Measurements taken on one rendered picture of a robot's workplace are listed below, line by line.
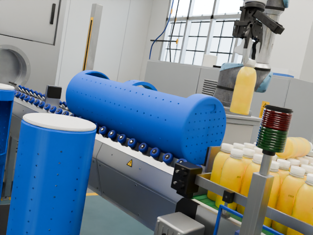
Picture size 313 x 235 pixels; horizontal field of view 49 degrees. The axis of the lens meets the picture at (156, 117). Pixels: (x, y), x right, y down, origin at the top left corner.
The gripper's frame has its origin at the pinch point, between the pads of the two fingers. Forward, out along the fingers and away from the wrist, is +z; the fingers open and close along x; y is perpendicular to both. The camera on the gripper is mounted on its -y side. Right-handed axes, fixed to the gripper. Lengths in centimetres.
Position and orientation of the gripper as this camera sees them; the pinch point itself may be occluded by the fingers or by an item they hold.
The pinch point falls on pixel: (249, 62)
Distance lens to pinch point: 126.7
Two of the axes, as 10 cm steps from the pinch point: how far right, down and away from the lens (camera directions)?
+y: -6.9, -1.5, 7.1
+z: -1.6, 9.9, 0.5
